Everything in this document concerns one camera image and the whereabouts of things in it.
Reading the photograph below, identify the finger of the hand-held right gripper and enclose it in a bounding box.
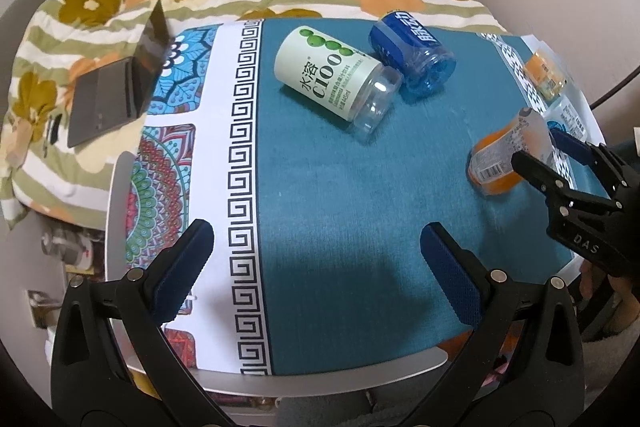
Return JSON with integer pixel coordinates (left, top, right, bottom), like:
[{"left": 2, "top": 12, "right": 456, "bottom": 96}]
[
  {"left": 550, "top": 128, "right": 640, "bottom": 200},
  {"left": 511, "top": 150, "right": 623, "bottom": 220}
]

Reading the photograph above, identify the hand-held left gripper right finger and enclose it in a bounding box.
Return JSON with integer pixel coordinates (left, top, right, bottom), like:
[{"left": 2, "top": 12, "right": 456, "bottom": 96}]
[{"left": 420, "top": 222, "right": 586, "bottom": 427}]

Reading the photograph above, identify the small black device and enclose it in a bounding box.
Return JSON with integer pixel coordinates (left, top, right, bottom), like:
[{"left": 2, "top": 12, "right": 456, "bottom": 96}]
[{"left": 44, "top": 116, "right": 64, "bottom": 146}]

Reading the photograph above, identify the blue drink bottle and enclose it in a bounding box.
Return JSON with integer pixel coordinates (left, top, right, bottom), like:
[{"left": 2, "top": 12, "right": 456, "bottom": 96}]
[{"left": 368, "top": 11, "right": 457, "bottom": 100}]

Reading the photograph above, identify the person's right hand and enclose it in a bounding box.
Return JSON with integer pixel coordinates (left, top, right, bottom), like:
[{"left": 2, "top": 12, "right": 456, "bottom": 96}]
[{"left": 580, "top": 259, "right": 640, "bottom": 335}]

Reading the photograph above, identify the orange drink bottle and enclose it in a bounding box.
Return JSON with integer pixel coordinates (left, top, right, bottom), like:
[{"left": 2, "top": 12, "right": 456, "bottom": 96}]
[{"left": 466, "top": 108, "right": 558, "bottom": 198}]

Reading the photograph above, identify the small orange-label bottle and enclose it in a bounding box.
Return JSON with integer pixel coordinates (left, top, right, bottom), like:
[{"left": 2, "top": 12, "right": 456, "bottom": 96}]
[{"left": 523, "top": 49, "right": 568, "bottom": 102}]

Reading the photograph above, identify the clear blue label plastic cup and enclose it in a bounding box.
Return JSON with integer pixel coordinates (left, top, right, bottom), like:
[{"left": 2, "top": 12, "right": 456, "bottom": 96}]
[{"left": 545, "top": 97, "right": 588, "bottom": 142}]

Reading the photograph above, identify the teal patterned tablecloth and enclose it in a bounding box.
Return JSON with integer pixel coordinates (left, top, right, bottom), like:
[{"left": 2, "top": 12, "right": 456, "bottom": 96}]
[{"left": 112, "top": 19, "right": 608, "bottom": 377}]

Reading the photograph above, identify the white C100 bottle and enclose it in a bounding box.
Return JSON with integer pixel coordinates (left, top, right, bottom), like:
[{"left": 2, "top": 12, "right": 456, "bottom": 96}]
[{"left": 273, "top": 26, "right": 404, "bottom": 142}]

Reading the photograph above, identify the grey laptop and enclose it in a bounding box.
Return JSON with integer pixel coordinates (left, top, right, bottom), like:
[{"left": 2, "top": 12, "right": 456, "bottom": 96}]
[{"left": 66, "top": 0, "right": 171, "bottom": 148}]

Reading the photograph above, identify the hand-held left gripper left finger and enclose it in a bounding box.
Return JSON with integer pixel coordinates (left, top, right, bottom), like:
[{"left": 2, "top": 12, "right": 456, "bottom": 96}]
[{"left": 50, "top": 218, "right": 236, "bottom": 427}]

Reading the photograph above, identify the black cable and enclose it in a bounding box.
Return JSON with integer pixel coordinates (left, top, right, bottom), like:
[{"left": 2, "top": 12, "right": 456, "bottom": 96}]
[{"left": 590, "top": 74, "right": 640, "bottom": 110}]

